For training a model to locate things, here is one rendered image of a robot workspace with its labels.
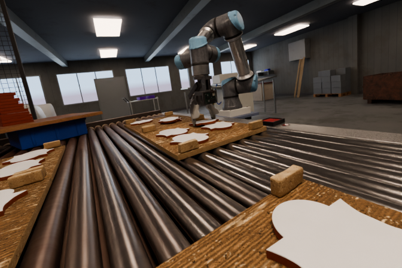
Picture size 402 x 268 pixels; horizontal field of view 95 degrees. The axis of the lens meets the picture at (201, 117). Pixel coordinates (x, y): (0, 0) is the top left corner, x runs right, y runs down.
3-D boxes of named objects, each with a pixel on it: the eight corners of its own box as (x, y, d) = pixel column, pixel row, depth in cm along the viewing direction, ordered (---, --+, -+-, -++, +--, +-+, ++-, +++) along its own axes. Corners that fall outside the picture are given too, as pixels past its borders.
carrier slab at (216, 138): (204, 121, 101) (204, 118, 101) (267, 130, 66) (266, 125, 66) (140, 137, 84) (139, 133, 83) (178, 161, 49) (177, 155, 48)
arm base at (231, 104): (233, 107, 152) (231, 95, 151) (246, 106, 139) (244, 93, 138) (218, 110, 144) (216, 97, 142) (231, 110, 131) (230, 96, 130)
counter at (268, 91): (243, 99, 1231) (241, 85, 1217) (274, 98, 995) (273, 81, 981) (233, 100, 1195) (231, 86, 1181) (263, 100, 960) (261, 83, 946)
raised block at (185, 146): (197, 146, 54) (195, 137, 53) (200, 148, 52) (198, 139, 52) (177, 152, 51) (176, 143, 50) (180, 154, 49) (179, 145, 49)
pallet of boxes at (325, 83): (351, 94, 764) (350, 67, 747) (340, 96, 733) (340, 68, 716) (323, 94, 863) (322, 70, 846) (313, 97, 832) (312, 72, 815)
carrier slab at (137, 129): (174, 116, 137) (173, 114, 136) (204, 120, 102) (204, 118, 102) (124, 127, 119) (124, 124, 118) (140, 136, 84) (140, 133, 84)
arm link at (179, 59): (201, 20, 120) (168, 55, 88) (217, 14, 115) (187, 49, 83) (208, 37, 127) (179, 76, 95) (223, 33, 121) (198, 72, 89)
